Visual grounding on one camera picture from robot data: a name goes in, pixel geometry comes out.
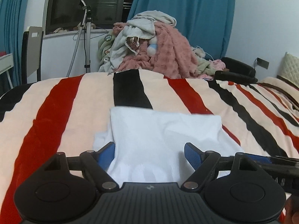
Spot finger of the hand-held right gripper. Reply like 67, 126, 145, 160
245, 154, 274, 166

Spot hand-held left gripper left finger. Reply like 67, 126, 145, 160
43, 142, 119, 190

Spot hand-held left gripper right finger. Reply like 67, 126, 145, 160
181, 142, 263, 190

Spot white t-shirt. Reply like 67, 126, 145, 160
93, 107, 245, 184

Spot person's right hand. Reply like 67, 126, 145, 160
284, 192, 299, 224

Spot red black striped blanket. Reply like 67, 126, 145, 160
0, 69, 299, 224

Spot cream crumpled cloth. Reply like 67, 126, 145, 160
192, 47, 216, 77

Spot black armchair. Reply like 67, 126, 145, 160
214, 57, 259, 84

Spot small pink garment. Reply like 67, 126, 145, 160
198, 59, 227, 80

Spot pink fluffy blanket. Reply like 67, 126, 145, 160
113, 22, 199, 80

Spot green patterned blanket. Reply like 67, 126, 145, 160
97, 30, 118, 70

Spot light grey hooded jacket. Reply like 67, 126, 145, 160
99, 19, 156, 75

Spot white blue plush toy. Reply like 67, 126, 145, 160
147, 37, 158, 55

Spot standing garment steamer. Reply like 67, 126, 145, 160
66, 0, 93, 78

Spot black and white chair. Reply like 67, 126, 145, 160
21, 26, 44, 85

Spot white dressing table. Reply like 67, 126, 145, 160
0, 53, 15, 92

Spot beige grey sweatshirt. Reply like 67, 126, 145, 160
133, 10, 177, 27

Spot blue curtain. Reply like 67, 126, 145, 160
0, 0, 32, 55
126, 0, 237, 61

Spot dark window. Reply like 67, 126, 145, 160
44, 0, 141, 35

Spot black wall socket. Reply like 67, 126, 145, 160
256, 57, 270, 69

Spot thin white cable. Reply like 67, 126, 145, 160
193, 45, 216, 61

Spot thin wire clothes hanger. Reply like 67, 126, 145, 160
72, 27, 111, 42

